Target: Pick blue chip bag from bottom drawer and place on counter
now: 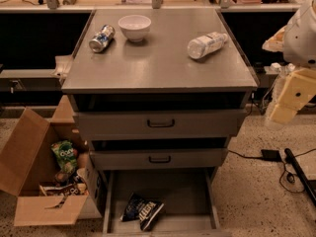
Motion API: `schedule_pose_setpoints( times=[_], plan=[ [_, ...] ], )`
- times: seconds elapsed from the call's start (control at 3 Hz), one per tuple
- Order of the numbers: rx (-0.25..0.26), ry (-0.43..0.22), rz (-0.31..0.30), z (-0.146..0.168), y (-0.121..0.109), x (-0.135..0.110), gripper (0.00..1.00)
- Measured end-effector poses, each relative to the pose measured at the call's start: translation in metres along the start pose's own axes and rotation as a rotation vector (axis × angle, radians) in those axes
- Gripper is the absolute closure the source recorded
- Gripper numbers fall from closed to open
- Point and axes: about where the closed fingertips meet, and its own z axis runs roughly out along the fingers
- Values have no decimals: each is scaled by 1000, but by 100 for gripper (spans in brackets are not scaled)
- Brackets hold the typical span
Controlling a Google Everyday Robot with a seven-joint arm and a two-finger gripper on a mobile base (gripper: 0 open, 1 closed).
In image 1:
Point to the black floor bar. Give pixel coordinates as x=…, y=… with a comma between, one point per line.
x=309, y=185

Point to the blue chip bag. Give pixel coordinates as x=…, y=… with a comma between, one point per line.
x=143, y=209

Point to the grey drawer cabinet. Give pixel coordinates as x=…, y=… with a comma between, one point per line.
x=157, y=74

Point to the white ceramic bowl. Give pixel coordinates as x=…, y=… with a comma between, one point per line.
x=134, y=27

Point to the silver blue soda can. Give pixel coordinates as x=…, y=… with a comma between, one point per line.
x=102, y=38

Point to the clear plastic water bottle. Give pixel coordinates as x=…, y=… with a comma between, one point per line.
x=202, y=46

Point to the grey middle drawer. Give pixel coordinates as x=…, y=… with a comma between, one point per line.
x=158, y=159

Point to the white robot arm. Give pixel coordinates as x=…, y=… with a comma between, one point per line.
x=297, y=42

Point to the black power adapter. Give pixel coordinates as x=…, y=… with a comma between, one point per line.
x=271, y=155

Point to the white power strip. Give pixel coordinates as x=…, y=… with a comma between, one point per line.
x=276, y=67

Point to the grey top drawer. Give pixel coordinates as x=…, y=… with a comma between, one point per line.
x=159, y=124

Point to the brown candy wrapper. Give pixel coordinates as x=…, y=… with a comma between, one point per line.
x=69, y=190

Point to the open cardboard box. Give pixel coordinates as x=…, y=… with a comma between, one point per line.
x=27, y=162

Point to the green snack bag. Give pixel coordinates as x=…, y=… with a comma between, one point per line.
x=64, y=155

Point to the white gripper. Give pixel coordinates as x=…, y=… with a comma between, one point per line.
x=300, y=39

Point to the grey open bottom drawer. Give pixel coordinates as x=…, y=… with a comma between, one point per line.
x=188, y=204

